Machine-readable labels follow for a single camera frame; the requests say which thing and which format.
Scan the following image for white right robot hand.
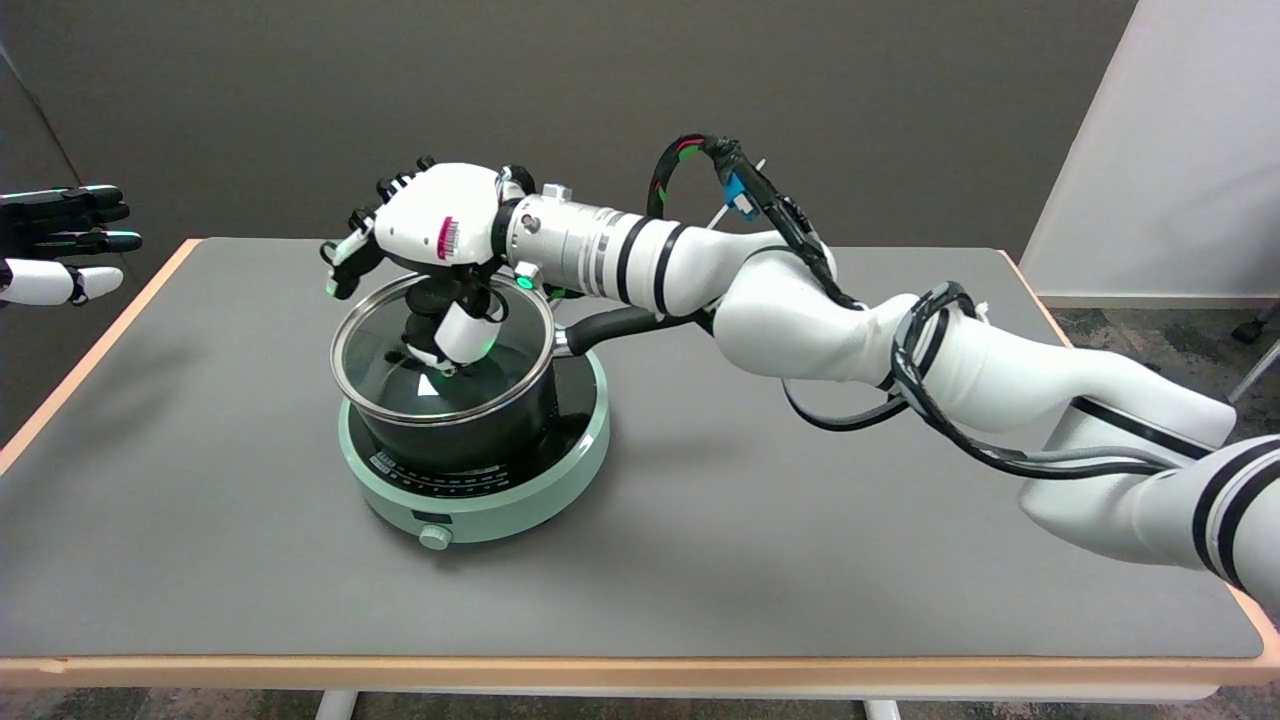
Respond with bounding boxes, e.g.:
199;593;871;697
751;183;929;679
320;157;533;376

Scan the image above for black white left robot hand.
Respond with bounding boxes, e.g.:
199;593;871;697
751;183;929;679
0;185;143;308

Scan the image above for glass pot lid black knob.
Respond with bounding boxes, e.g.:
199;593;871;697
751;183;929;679
330;272;556;426

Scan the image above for mint green induction cooker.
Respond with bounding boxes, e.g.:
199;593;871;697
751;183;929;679
338;350;611;551

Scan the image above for gray table mat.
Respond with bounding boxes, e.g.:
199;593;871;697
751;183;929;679
0;240;1266;659

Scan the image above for black caster wheel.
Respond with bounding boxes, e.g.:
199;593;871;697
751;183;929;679
1232;305;1280;346

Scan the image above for black saucepan with handle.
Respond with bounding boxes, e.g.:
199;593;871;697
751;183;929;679
345;305;716;474

